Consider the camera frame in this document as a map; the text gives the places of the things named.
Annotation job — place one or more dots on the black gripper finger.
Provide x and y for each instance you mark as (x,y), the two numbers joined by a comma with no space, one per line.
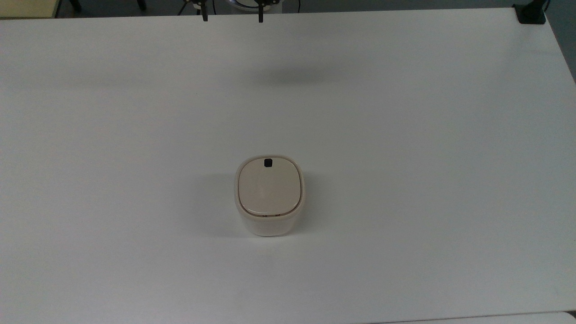
(260,14)
(204,13)

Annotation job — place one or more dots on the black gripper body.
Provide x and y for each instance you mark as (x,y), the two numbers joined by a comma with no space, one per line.
(198,2)

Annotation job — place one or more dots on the beige trash bin with lid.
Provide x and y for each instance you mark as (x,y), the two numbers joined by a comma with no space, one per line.
(269,193)

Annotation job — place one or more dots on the black chair leg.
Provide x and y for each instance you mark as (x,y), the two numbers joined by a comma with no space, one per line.
(75,4)
(141,3)

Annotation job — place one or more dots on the beige cabinet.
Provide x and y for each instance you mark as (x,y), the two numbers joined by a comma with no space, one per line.
(27,8)

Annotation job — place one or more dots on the black table clamp with pole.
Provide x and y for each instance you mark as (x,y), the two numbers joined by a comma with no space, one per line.
(531,14)

